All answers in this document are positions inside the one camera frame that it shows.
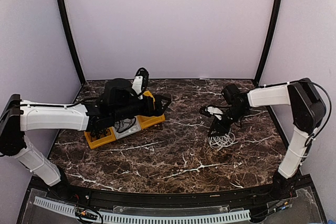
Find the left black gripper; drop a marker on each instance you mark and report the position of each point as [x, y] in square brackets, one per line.
[158, 110]

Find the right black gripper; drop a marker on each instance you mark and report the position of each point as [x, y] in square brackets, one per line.
[217, 125]

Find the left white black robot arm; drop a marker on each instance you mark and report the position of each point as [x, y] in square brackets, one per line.
[123, 109]

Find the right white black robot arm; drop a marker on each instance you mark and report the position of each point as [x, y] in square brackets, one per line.
[309, 103]

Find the yellow bin near back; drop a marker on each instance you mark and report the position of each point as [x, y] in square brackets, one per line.
[145, 121]

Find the yellow bin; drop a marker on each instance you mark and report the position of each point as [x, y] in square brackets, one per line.
[145, 121]
[108, 136]

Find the white plastic bin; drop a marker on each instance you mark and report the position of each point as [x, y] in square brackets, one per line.
[135, 128]

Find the yellow bin near front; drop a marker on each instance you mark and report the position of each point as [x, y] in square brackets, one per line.
[108, 136]

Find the small circuit board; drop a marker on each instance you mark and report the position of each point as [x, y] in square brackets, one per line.
[86, 214]

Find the black front rail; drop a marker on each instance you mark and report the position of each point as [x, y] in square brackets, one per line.
[253, 197]

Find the left black frame post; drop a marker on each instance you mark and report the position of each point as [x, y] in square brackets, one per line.
[70, 40]

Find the black frame post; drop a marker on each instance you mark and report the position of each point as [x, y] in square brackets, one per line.
[70, 40]
[268, 41]

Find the right black frame post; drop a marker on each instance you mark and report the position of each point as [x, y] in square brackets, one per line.
[268, 41]

